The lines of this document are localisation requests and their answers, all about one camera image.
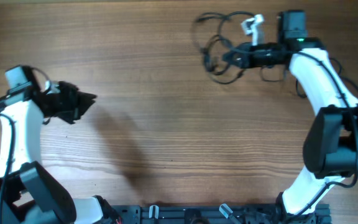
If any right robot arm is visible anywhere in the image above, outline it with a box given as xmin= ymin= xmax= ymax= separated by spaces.
xmin=222 ymin=10 xmax=358 ymax=222

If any right camera black cable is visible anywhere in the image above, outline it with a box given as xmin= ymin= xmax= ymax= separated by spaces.
xmin=216 ymin=11 xmax=358 ymax=217

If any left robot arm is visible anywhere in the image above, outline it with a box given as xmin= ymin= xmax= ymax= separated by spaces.
xmin=0 ymin=65 xmax=118 ymax=223

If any black cable bundle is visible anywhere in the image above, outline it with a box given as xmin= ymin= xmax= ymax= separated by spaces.
xmin=191 ymin=11 xmax=257 ymax=85

